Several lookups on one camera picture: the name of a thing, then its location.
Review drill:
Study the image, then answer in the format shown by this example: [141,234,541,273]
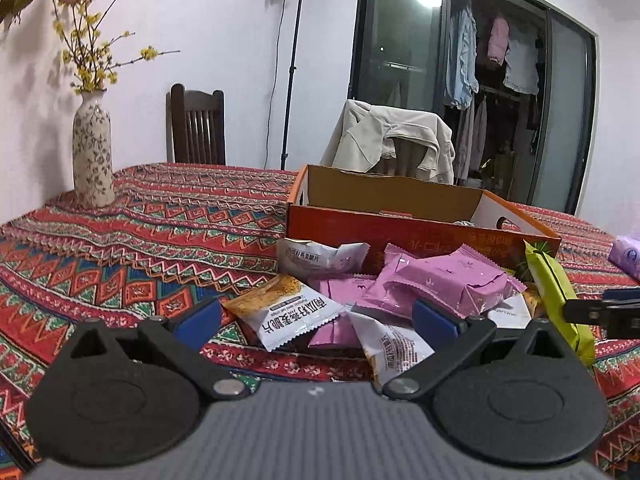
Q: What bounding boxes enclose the hanging white garment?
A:
[502,22,542,96]

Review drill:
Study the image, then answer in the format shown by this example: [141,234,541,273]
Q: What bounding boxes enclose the yellow flower branches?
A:
[50,0,181,96]

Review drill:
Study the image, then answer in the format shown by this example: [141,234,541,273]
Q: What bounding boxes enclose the floral ceramic vase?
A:
[72,91,117,208]

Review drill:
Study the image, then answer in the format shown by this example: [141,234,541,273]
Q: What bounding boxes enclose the studio light on stand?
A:
[272,0,318,172]

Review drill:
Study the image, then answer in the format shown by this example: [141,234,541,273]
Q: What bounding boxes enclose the silver packets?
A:
[221,275,351,352]

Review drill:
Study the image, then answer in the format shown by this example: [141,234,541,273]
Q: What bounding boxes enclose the hanging blue shirt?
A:
[444,0,480,111]

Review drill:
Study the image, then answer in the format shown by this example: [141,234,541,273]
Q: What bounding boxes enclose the white brown print snack packet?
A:
[347,310,436,386]

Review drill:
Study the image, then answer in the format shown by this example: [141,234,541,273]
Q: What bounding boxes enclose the orange cardboard box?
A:
[285,164,563,281]

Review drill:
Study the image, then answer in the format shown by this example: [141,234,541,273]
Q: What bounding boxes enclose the beige jacket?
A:
[320,99,457,186]

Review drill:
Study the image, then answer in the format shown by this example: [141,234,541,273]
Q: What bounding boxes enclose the purple tissue pack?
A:
[607,234,640,281]

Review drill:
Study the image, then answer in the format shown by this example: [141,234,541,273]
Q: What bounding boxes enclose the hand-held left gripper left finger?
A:
[65,299,251,403]

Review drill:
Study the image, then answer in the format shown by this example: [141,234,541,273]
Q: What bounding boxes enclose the pink snack packet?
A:
[350,244,528,318]
[382,242,426,286]
[307,310,363,351]
[307,274,381,307]

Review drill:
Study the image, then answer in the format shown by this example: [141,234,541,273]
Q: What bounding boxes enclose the hanging pink garment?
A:
[487,12,511,68]

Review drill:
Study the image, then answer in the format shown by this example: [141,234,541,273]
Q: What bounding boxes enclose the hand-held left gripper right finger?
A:
[382,299,581,401]

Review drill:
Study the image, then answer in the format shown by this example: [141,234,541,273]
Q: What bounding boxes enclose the wardrobe with hanging clothes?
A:
[347,0,601,216]

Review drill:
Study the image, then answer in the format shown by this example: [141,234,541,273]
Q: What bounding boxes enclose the brown wooden chair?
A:
[382,137,436,178]

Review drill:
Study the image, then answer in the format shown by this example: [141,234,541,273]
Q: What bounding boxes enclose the dark wooden chair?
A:
[166,83,226,165]

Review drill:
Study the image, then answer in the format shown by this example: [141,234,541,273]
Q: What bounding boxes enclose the green snack packet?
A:
[522,240,597,367]

